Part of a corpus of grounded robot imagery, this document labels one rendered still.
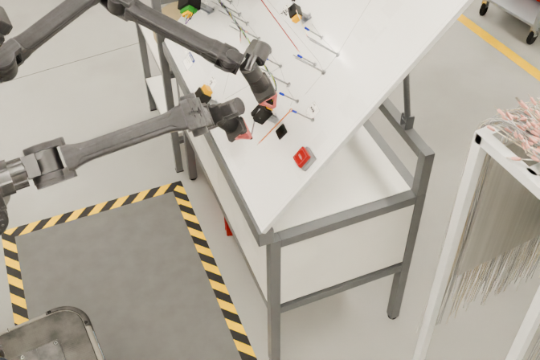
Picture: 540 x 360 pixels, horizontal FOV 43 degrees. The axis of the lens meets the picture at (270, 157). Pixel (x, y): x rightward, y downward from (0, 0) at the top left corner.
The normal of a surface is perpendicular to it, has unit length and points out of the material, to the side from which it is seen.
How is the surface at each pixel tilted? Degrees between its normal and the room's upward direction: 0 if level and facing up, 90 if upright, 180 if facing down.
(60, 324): 0
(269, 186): 49
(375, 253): 90
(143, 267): 0
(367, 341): 0
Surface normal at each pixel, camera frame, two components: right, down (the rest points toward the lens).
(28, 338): 0.00, -0.72
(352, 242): 0.37, 0.64
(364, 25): -0.70, -0.27
